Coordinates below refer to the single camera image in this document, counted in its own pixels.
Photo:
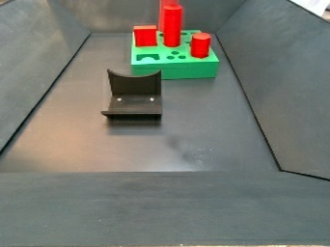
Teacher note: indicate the red hexagonal peg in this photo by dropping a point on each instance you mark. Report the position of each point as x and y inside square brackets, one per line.
[200, 45]

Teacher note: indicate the black cradle fixture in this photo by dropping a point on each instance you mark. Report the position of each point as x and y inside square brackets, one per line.
[135, 95]

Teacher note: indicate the tall red cylinder peg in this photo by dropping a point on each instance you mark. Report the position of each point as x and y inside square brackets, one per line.
[172, 26]

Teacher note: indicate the red rectangular arch block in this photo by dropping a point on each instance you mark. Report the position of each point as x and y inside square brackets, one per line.
[144, 35]

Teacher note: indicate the green shape sorter base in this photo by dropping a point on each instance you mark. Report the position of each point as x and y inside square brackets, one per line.
[172, 60]

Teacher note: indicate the long pale red oval rod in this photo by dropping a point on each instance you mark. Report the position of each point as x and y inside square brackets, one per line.
[165, 6]

